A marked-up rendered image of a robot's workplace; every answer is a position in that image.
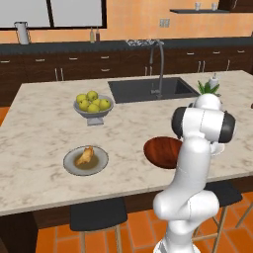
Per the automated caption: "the grey fruit bowl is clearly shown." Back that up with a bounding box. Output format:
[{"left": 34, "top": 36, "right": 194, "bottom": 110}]
[{"left": 72, "top": 94, "right": 116, "bottom": 127}]

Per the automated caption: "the brown wooden bowl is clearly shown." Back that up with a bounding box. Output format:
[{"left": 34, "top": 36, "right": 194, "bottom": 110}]
[{"left": 142, "top": 135, "right": 184, "bottom": 170}]

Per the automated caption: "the chicken drumstick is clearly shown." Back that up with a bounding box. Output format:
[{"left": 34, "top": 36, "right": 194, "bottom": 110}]
[{"left": 74, "top": 145, "right": 95, "bottom": 167}]

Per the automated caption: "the green apple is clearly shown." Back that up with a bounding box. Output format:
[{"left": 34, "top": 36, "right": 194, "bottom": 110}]
[
  {"left": 75, "top": 93, "right": 88, "bottom": 105},
  {"left": 86, "top": 90, "right": 99, "bottom": 102},
  {"left": 87, "top": 103, "right": 101, "bottom": 114},
  {"left": 98, "top": 98, "right": 112, "bottom": 112},
  {"left": 78, "top": 99, "right": 91, "bottom": 112}
]

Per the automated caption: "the dark sink basin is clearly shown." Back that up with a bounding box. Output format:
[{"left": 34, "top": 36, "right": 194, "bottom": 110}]
[{"left": 107, "top": 76, "right": 201, "bottom": 105}]

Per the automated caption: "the grey plate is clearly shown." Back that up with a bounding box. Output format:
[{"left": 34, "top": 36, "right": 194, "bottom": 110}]
[{"left": 62, "top": 145, "right": 110, "bottom": 177}]

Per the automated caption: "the dark wooden cupboard run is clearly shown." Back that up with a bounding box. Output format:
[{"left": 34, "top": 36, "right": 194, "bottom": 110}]
[{"left": 0, "top": 37, "right": 253, "bottom": 108}]

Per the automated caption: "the silver tap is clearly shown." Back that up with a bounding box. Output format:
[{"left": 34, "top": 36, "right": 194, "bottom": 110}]
[{"left": 149, "top": 40, "right": 165, "bottom": 100}]

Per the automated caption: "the green potted plant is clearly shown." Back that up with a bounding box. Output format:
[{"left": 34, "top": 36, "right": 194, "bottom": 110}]
[{"left": 197, "top": 79, "right": 221, "bottom": 97}]

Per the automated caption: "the black seat stool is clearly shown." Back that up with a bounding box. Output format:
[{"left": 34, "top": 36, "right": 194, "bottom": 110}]
[
  {"left": 68, "top": 197, "right": 128, "bottom": 253},
  {"left": 193, "top": 180, "right": 244, "bottom": 253}
]

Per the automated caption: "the white plate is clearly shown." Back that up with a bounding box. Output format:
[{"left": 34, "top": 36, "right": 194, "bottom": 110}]
[{"left": 210, "top": 141, "right": 226, "bottom": 157}]

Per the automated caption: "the white soap dispenser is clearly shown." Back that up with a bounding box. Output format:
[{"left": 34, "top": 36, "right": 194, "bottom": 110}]
[{"left": 209, "top": 72, "right": 220, "bottom": 90}]

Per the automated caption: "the window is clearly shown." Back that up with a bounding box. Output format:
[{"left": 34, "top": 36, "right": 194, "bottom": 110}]
[{"left": 0, "top": 0, "right": 108, "bottom": 32}]

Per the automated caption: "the grey wall socket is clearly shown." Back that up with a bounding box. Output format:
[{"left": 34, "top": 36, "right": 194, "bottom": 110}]
[{"left": 159, "top": 18, "right": 171, "bottom": 29}]

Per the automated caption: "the dark wall shelf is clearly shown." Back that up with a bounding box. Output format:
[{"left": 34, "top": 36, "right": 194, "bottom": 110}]
[{"left": 169, "top": 8, "right": 230, "bottom": 15}]

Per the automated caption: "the dark wall cupboard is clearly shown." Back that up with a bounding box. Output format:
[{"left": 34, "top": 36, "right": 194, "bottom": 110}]
[{"left": 217, "top": 0, "right": 253, "bottom": 14}]

